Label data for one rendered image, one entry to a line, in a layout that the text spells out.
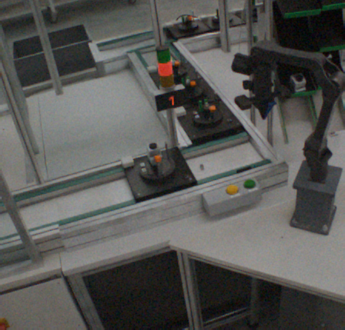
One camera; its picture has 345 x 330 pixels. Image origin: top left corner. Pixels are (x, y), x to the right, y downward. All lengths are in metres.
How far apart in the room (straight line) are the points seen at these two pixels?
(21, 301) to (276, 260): 0.95
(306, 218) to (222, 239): 0.31
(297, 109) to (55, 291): 1.18
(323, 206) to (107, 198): 0.81
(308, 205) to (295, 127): 0.39
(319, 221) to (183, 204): 0.49
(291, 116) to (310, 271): 0.65
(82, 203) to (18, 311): 0.49
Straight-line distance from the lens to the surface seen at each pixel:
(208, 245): 1.62
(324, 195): 1.53
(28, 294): 1.77
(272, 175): 1.76
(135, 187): 1.72
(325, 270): 1.56
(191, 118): 2.04
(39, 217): 1.81
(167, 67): 1.67
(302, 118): 1.87
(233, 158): 1.88
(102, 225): 1.64
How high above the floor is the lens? 2.08
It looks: 37 degrees down
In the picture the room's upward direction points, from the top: 8 degrees counter-clockwise
